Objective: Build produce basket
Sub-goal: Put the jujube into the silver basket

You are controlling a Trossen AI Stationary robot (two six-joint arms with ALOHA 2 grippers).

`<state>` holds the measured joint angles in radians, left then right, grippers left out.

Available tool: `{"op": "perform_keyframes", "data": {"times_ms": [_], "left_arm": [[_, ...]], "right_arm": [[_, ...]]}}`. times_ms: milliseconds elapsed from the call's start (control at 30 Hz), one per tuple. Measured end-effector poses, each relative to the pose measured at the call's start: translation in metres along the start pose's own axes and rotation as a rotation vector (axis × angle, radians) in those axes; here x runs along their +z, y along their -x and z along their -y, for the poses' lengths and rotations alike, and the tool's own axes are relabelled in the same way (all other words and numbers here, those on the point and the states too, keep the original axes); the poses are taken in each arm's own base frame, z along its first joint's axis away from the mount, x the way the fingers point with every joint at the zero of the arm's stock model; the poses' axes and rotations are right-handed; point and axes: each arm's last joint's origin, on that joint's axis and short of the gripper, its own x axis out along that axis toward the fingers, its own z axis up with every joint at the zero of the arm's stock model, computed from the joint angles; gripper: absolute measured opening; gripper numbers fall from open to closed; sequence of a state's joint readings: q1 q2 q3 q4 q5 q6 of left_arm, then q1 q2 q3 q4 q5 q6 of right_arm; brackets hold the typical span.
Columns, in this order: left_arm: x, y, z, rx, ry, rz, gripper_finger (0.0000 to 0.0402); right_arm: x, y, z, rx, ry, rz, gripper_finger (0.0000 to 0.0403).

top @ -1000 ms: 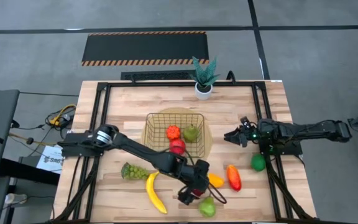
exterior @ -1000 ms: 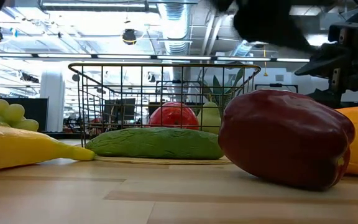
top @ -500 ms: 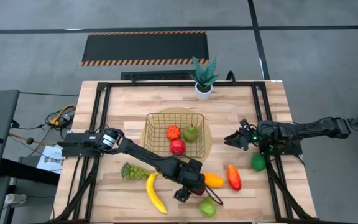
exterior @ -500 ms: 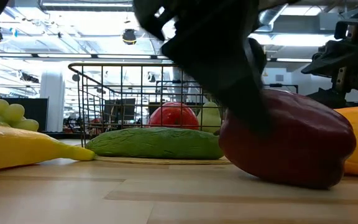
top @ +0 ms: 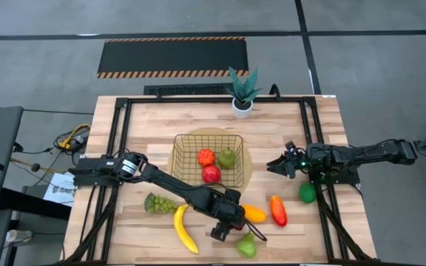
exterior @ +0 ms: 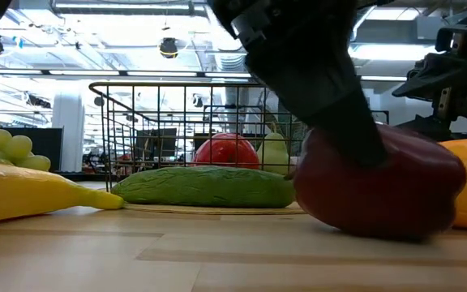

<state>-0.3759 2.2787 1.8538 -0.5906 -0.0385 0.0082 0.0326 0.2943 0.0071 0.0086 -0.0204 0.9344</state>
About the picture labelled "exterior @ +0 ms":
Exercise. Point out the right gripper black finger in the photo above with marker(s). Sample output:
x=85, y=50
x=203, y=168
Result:
x=420, y=87
x=428, y=125

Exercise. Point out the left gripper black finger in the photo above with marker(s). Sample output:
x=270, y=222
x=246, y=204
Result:
x=331, y=105

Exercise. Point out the bright green pear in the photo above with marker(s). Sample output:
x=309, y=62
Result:
x=273, y=156

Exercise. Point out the dark red bell pepper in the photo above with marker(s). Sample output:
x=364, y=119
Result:
x=379, y=198

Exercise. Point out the red apple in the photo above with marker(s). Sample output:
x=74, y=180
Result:
x=225, y=152

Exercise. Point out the green cucumber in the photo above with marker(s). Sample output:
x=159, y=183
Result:
x=205, y=186

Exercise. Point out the green grape bunch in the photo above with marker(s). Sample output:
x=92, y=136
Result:
x=10, y=148

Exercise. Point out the yellow banana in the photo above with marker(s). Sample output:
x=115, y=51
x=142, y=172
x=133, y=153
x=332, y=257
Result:
x=26, y=190

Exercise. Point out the round woven straw mat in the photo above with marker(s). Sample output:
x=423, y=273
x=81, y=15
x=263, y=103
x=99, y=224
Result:
x=217, y=209

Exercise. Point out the white column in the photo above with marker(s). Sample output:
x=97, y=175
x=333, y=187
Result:
x=68, y=134

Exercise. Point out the black partition panel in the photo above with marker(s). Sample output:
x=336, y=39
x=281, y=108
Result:
x=47, y=146

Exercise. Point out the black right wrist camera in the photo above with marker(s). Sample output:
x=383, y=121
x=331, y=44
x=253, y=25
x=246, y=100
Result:
x=466, y=38

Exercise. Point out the silver vertical air duct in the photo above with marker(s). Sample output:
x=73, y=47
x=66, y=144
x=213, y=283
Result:
x=230, y=65

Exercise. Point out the long ceiling light rail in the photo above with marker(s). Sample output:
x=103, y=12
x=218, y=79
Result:
x=83, y=73

